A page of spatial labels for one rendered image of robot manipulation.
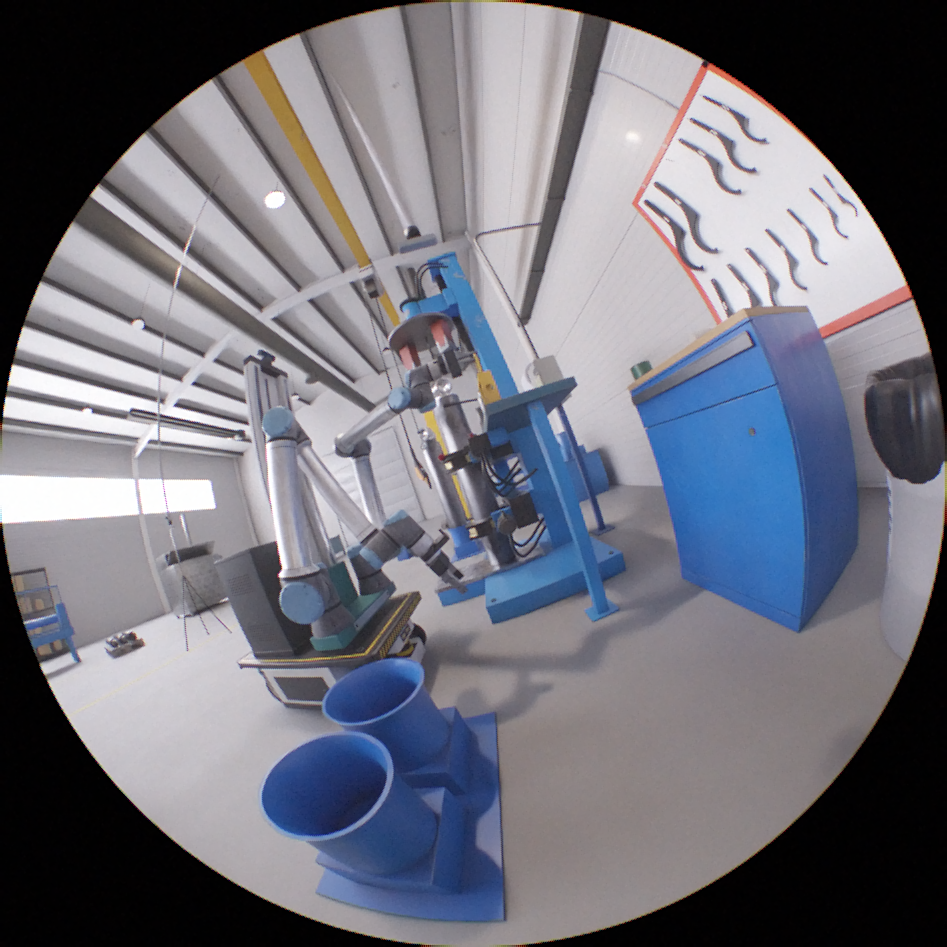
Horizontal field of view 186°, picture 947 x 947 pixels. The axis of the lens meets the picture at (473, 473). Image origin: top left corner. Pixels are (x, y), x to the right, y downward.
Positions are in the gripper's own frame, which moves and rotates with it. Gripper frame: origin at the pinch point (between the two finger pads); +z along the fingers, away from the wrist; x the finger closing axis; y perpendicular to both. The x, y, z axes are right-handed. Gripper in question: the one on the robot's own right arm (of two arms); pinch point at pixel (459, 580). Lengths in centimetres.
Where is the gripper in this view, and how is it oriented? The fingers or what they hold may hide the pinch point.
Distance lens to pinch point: 107.7
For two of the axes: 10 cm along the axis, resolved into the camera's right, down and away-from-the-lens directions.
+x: 1.2, 0.4, -9.9
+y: -7.2, 6.9, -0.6
